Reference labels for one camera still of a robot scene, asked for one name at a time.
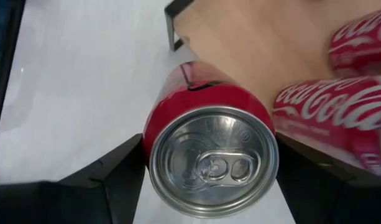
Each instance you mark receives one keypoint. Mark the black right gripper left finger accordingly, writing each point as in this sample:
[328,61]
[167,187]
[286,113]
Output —
[69,202]

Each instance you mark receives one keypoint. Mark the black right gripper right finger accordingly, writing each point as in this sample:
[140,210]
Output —
[333,202]

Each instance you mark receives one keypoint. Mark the red Coca-Cola Original can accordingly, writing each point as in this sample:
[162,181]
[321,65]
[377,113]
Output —
[333,124]
[361,43]

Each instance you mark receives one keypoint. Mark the red Coke Zero can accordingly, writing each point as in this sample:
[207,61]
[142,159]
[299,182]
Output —
[209,161]

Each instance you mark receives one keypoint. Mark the wooden shelf with black frame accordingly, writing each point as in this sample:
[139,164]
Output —
[255,46]

